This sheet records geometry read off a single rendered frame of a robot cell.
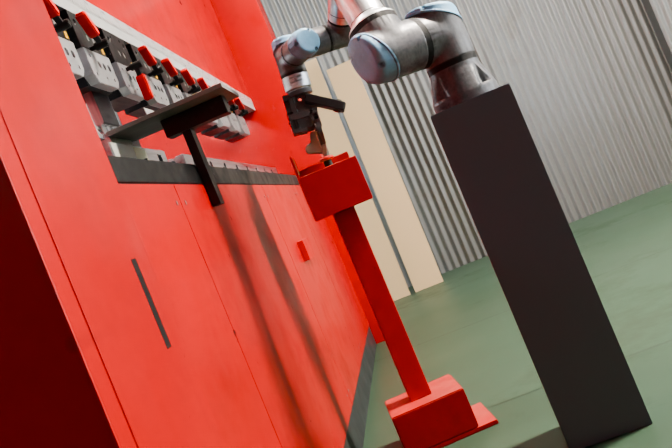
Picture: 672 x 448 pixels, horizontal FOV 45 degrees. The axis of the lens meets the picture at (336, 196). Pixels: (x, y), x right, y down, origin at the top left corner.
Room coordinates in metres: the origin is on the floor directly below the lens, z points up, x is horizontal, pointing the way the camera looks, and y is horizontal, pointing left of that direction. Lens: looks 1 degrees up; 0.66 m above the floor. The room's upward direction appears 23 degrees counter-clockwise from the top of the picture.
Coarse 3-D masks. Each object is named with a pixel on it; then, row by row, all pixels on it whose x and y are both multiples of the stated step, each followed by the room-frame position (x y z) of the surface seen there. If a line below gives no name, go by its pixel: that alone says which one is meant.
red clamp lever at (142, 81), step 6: (138, 60) 1.90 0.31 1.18; (132, 66) 1.90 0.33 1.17; (138, 66) 1.90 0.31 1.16; (138, 72) 1.90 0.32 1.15; (138, 78) 1.90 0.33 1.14; (144, 78) 1.90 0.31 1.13; (138, 84) 1.90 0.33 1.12; (144, 84) 1.90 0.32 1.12; (144, 90) 1.90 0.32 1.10; (150, 90) 1.90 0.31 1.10; (144, 96) 1.90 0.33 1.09; (150, 96) 1.90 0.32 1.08
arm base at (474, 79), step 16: (448, 64) 1.74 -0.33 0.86; (464, 64) 1.74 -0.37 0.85; (480, 64) 1.76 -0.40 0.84; (432, 80) 1.78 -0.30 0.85; (448, 80) 1.74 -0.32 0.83; (464, 80) 1.73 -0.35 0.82; (480, 80) 1.75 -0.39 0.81; (432, 96) 1.79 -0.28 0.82; (448, 96) 1.74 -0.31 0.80; (464, 96) 1.72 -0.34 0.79
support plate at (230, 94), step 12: (216, 84) 1.65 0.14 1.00; (192, 96) 1.65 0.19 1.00; (204, 96) 1.67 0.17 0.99; (216, 96) 1.72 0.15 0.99; (228, 96) 1.77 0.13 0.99; (168, 108) 1.66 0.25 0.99; (180, 108) 1.69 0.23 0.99; (144, 120) 1.66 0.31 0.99; (156, 120) 1.71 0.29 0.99; (108, 132) 1.67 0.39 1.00; (120, 132) 1.68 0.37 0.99; (132, 132) 1.73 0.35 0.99; (144, 132) 1.78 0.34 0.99
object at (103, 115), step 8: (88, 96) 1.71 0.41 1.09; (96, 96) 1.73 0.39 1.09; (104, 96) 1.78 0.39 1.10; (88, 104) 1.71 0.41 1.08; (96, 104) 1.71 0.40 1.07; (104, 104) 1.76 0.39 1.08; (96, 112) 1.71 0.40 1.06; (104, 112) 1.74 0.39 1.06; (112, 112) 1.79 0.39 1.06; (96, 120) 1.71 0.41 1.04; (104, 120) 1.71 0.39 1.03; (112, 120) 1.77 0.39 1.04; (104, 128) 1.72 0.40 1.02; (112, 128) 1.77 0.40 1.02
